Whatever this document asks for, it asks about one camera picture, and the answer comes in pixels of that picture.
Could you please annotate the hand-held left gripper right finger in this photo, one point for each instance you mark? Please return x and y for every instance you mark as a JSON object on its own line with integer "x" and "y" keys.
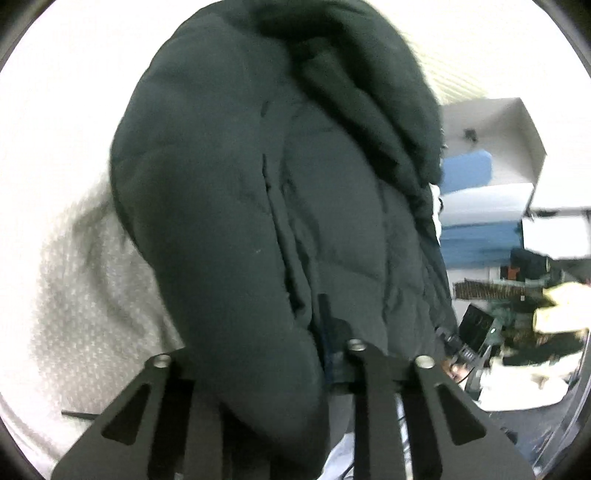
{"x": 392, "y": 406}

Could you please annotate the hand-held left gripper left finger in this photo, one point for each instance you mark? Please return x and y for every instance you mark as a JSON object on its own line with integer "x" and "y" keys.
{"x": 138, "y": 415}

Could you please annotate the black puffer jacket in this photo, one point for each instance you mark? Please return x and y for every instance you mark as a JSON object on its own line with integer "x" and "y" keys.
{"x": 277, "y": 194}

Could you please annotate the white textured cloth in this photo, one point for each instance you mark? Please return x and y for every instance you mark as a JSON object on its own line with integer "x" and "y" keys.
{"x": 92, "y": 300}

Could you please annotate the white open cardboard box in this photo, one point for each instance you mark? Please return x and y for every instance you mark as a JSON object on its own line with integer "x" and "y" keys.
{"x": 498, "y": 134}

